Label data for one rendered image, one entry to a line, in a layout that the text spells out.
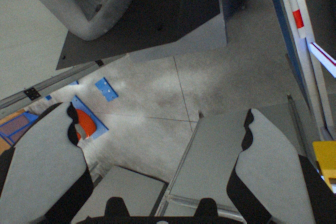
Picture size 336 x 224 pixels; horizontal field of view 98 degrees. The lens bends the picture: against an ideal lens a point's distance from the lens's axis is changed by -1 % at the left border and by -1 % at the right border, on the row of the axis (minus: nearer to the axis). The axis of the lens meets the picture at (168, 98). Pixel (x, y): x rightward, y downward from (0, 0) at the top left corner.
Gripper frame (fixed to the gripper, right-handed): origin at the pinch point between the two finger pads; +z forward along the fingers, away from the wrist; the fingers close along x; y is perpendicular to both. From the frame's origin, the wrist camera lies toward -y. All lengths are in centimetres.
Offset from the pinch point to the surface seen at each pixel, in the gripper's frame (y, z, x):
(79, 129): 194, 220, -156
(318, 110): 17, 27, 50
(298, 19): -7.9, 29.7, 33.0
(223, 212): 85, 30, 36
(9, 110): 51, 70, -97
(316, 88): 10, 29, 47
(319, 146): 20.8, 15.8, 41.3
